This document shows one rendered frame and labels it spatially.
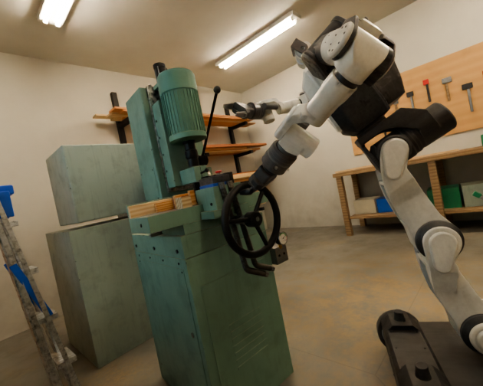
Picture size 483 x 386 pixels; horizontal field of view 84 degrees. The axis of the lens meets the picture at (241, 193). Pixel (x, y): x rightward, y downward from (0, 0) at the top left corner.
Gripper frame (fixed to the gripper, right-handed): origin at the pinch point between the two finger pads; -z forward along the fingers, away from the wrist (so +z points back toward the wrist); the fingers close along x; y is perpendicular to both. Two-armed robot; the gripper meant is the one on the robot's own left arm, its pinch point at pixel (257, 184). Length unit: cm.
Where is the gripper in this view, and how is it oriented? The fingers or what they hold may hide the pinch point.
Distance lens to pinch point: 94.1
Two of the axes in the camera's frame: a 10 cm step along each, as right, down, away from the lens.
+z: 4.5, -5.8, -6.8
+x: 5.7, -4.0, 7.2
